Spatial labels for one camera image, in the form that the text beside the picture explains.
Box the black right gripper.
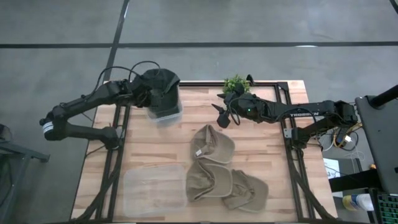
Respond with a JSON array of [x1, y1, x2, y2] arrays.
[[211, 83, 272, 129]]

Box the tan corduroy cap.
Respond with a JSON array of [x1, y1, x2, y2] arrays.
[[185, 158, 233, 202], [222, 169, 270, 214], [190, 124, 236, 165]]

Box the small green potted plant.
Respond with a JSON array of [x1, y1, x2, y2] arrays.
[[223, 73, 251, 95]]

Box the white paper sheet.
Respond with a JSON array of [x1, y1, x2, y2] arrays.
[[322, 157, 341, 180]]

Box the grey metal stand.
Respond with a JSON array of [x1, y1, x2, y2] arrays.
[[0, 123, 50, 224]]

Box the black shelf bar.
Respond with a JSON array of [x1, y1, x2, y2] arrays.
[[328, 169, 384, 193]]

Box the grey metal case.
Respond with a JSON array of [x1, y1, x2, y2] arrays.
[[354, 95, 398, 194]]

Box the black pole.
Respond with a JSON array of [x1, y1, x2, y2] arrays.
[[369, 83, 398, 109]]

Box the yellow and white spray bottle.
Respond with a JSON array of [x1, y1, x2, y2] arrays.
[[341, 192, 376, 212]]

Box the green backlit keyboard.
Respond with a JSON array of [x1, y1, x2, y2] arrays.
[[375, 192, 398, 224]]

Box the black aluminium table frame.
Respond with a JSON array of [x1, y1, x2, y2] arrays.
[[73, 74, 336, 223]]

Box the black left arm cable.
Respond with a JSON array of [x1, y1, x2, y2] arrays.
[[83, 60, 162, 102]]

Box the yellow cable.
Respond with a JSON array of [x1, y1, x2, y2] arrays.
[[332, 123, 364, 149]]

